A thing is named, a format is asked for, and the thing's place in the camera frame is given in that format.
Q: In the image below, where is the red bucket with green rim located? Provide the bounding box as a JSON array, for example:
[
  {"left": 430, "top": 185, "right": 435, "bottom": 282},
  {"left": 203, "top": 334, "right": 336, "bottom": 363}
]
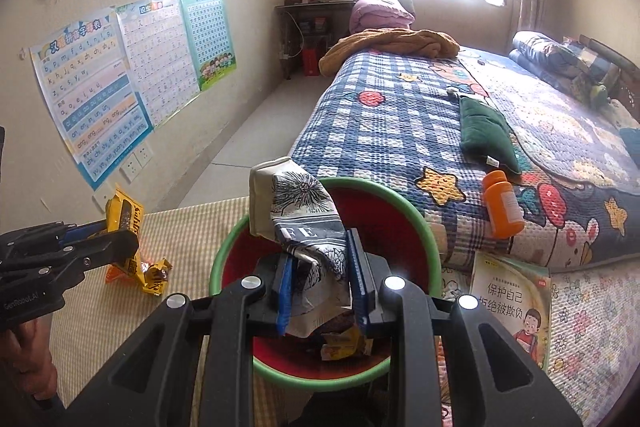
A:
[{"left": 209, "top": 177, "right": 442, "bottom": 393}]

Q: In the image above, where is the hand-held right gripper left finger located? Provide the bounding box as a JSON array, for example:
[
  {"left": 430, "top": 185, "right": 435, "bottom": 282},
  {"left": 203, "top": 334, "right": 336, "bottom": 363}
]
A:
[{"left": 62, "top": 254, "right": 297, "bottom": 427}]

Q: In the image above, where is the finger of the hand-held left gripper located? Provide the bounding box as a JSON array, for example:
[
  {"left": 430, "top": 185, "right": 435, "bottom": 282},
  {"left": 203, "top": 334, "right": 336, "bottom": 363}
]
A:
[
  {"left": 0, "top": 231, "right": 141, "bottom": 293},
  {"left": 0, "top": 221, "right": 109, "bottom": 258}
]

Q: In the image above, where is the yellow candy wrapper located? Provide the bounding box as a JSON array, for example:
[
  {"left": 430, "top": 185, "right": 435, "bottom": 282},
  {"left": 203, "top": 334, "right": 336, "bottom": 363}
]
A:
[
  {"left": 105, "top": 187, "right": 146, "bottom": 278},
  {"left": 135, "top": 257, "right": 173, "bottom": 298}
]

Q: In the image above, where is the purple folded quilt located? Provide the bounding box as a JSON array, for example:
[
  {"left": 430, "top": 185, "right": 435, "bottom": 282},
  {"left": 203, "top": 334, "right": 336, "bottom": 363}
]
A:
[{"left": 348, "top": 0, "right": 416, "bottom": 34}]

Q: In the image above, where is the orange plastic bottle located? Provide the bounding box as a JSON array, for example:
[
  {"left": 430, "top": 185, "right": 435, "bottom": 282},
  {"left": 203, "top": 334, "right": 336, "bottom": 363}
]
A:
[{"left": 481, "top": 169, "right": 526, "bottom": 239}]

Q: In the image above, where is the bed with blue checked quilt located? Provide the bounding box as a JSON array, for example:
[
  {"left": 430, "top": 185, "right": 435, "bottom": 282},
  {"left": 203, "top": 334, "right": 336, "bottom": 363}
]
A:
[{"left": 290, "top": 47, "right": 640, "bottom": 270}]

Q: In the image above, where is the white cable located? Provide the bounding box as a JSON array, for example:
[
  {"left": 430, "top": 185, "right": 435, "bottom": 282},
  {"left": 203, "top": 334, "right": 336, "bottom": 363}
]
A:
[{"left": 282, "top": 21, "right": 306, "bottom": 58}]

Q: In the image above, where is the white blue printed paper pouch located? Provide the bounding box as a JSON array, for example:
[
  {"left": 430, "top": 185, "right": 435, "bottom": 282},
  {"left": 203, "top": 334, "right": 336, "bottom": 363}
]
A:
[{"left": 248, "top": 157, "right": 351, "bottom": 339}]

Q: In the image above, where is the blue folded quilt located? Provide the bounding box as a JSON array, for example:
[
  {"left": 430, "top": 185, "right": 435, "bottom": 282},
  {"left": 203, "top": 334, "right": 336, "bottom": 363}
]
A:
[{"left": 509, "top": 31, "right": 621, "bottom": 92}]

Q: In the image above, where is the blue pillow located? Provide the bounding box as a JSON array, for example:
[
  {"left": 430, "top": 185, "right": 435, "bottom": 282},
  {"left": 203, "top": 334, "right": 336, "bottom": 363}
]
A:
[{"left": 617, "top": 127, "right": 640, "bottom": 158}]

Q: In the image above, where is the blue bordered wall chart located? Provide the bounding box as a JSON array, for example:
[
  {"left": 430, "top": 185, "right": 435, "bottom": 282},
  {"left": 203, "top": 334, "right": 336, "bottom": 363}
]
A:
[{"left": 29, "top": 6, "right": 153, "bottom": 192}]

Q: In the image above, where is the pink floral quilted bed pad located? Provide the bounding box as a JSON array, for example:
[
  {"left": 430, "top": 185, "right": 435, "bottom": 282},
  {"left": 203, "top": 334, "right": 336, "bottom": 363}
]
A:
[{"left": 435, "top": 227, "right": 640, "bottom": 427}]

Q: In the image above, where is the green plush toy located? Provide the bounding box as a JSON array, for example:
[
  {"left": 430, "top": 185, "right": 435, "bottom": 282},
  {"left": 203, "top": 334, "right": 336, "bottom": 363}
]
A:
[{"left": 575, "top": 72, "right": 613, "bottom": 108}]

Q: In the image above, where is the dark desk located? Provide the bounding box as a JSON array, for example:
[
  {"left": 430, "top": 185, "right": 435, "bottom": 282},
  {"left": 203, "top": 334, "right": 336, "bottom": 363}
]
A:
[{"left": 275, "top": 0, "right": 357, "bottom": 80}]

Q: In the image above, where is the green cushion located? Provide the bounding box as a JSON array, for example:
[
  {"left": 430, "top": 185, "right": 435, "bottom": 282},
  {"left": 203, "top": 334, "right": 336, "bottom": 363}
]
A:
[{"left": 459, "top": 96, "right": 523, "bottom": 175}]

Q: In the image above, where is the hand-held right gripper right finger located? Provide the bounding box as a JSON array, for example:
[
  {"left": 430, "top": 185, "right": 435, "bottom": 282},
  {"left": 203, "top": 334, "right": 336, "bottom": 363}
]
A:
[{"left": 347, "top": 229, "right": 583, "bottom": 427}]

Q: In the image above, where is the crumpled yellow snack wrapper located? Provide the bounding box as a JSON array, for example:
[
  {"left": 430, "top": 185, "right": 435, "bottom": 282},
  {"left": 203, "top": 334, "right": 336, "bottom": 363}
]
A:
[{"left": 320, "top": 326, "right": 376, "bottom": 363}]

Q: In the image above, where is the person's left hand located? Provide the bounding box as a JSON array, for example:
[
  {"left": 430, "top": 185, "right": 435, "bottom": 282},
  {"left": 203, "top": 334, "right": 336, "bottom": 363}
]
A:
[{"left": 0, "top": 319, "right": 59, "bottom": 408}]

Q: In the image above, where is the white wall chart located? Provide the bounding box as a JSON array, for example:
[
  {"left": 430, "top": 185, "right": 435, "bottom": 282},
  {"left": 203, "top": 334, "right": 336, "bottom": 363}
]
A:
[{"left": 116, "top": 0, "right": 202, "bottom": 128}]

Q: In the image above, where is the green bordered wall chart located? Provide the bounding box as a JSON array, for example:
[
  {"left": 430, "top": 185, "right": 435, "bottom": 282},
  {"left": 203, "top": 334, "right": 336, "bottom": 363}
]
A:
[{"left": 179, "top": 0, "right": 238, "bottom": 92}]

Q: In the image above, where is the brown blanket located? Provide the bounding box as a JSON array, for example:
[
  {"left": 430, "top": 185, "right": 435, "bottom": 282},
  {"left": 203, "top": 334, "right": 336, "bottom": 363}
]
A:
[{"left": 319, "top": 28, "right": 461, "bottom": 76}]

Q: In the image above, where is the children's picture book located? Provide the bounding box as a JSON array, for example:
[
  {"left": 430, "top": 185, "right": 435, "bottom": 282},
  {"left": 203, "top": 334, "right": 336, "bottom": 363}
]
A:
[{"left": 470, "top": 251, "right": 552, "bottom": 368}]

